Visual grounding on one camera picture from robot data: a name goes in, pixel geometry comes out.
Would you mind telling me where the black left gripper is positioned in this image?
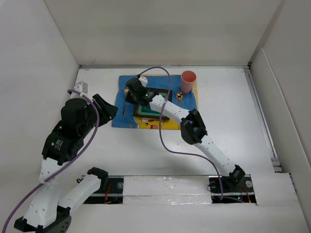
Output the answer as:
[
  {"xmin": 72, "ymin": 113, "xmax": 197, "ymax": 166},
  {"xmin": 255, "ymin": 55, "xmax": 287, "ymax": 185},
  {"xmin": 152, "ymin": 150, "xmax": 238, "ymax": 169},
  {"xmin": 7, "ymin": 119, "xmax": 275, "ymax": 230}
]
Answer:
[{"xmin": 80, "ymin": 94, "xmax": 118, "ymax": 135}]

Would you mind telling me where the gold fork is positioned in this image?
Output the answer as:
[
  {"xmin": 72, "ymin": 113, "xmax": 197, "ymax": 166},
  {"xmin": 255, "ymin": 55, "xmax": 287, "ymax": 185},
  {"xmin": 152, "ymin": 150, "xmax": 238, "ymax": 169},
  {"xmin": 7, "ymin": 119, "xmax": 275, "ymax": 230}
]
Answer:
[{"xmin": 122, "ymin": 88, "xmax": 131, "ymax": 116}]

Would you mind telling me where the green square ceramic plate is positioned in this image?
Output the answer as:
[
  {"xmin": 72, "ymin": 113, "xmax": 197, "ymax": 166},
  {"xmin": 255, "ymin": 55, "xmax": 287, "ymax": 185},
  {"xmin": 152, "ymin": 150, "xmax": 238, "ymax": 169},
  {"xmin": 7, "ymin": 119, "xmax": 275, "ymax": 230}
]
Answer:
[{"xmin": 133, "ymin": 88, "xmax": 168, "ymax": 119}]

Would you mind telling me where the blue Pikachu placemat cloth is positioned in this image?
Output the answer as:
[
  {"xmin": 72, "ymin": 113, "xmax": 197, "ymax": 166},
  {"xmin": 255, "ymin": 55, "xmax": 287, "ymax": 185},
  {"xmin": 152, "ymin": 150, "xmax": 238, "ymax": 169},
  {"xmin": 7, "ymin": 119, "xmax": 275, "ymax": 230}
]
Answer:
[{"xmin": 112, "ymin": 75, "xmax": 198, "ymax": 130}]

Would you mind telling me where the gold spoon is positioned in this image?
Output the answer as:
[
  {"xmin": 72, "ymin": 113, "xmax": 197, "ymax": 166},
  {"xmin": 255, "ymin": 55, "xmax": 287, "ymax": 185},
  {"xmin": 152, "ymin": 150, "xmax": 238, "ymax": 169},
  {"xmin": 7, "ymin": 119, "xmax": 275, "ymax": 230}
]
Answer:
[{"xmin": 176, "ymin": 92, "xmax": 183, "ymax": 104}]

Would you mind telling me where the pink plastic cup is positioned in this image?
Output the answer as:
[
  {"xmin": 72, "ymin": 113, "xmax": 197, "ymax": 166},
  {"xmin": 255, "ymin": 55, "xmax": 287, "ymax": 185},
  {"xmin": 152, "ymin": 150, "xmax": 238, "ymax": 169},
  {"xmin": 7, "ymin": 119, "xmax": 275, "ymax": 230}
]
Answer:
[{"xmin": 181, "ymin": 70, "xmax": 197, "ymax": 94}]

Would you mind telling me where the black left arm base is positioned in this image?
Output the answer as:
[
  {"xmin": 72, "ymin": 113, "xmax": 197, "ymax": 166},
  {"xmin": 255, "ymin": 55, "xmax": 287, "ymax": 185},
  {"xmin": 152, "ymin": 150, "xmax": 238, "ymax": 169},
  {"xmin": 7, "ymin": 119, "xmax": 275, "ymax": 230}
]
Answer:
[{"xmin": 84, "ymin": 176, "xmax": 124, "ymax": 204}]

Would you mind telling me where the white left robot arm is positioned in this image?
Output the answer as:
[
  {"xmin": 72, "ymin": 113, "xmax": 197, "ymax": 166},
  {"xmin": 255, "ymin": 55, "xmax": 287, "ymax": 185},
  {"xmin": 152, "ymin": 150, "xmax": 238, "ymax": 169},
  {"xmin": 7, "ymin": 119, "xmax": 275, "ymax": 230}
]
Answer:
[{"xmin": 14, "ymin": 93, "xmax": 118, "ymax": 233}]

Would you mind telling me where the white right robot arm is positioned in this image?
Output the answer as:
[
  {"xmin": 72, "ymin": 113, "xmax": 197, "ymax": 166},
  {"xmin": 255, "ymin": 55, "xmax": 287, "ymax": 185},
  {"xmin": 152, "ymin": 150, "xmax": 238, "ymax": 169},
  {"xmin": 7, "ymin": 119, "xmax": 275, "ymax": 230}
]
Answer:
[{"xmin": 126, "ymin": 77, "xmax": 245, "ymax": 192}]

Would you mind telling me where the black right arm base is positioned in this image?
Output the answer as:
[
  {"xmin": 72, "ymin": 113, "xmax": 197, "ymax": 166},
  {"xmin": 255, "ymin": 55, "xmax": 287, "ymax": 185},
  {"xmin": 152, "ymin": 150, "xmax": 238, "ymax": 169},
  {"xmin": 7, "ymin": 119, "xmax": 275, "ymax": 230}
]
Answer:
[{"xmin": 207, "ymin": 175, "xmax": 257, "ymax": 204}]

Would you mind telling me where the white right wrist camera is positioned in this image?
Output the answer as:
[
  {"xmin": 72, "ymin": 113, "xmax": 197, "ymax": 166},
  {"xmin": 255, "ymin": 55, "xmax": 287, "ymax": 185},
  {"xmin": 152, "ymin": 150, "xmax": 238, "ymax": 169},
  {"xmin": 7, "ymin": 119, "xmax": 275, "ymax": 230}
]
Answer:
[{"xmin": 138, "ymin": 76, "xmax": 148, "ymax": 87}]

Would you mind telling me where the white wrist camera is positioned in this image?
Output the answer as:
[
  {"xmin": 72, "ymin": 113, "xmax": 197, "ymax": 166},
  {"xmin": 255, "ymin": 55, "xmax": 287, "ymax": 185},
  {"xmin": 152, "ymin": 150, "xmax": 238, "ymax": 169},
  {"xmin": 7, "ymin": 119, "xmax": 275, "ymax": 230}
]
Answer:
[
  {"xmin": 73, "ymin": 81, "xmax": 88, "ymax": 94},
  {"xmin": 138, "ymin": 76, "xmax": 148, "ymax": 87}
]

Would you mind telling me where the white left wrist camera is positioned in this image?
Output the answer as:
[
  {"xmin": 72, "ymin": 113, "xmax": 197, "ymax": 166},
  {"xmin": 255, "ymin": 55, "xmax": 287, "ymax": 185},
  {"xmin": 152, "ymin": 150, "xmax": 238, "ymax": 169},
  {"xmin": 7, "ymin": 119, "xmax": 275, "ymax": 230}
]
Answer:
[{"xmin": 73, "ymin": 81, "xmax": 88, "ymax": 94}]

